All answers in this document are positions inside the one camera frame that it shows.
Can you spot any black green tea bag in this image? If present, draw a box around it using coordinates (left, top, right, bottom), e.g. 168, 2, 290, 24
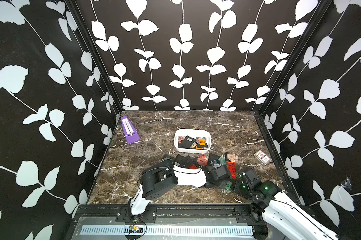
223, 181, 232, 193

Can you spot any shiny red tea bag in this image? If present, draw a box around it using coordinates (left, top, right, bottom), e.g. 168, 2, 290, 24
226, 162, 236, 179

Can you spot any orange label tea bag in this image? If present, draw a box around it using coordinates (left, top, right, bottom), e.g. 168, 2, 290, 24
196, 138, 206, 149

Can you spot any red label tea bag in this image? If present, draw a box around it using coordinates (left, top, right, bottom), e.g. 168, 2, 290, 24
178, 136, 185, 144

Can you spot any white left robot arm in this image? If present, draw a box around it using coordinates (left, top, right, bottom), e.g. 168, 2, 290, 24
129, 159, 231, 216

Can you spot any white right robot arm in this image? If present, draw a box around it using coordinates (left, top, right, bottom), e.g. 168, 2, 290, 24
233, 168, 340, 240

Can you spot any green jasmine tea bag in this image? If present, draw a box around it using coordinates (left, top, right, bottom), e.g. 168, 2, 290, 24
218, 155, 226, 166

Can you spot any black tea bag barcode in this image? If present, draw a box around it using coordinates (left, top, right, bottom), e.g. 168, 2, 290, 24
207, 153, 220, 167

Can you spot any pink red tea bag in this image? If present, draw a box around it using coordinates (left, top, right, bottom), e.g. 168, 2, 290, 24
196, 155, 208, 167

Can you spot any beige tea bag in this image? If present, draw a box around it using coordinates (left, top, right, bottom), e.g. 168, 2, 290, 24
225, 153, 238, 163

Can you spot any orange red foil tea bag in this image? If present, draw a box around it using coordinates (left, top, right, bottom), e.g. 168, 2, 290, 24
188, 165, 198, 170

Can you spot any playing card box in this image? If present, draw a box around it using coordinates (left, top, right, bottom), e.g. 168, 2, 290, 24
254, 150, 271, 165

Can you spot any large black tea bag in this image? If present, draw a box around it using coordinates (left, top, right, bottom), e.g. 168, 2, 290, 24
173, 155, 194, 169

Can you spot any white storage box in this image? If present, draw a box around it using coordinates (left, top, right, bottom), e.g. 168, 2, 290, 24
174, 129, 211, 154

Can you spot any purple metronome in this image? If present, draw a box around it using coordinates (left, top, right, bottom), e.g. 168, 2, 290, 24
121, 116, 141, 144

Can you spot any white cable duct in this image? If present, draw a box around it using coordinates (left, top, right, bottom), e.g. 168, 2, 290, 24
79, 225, 254, 238

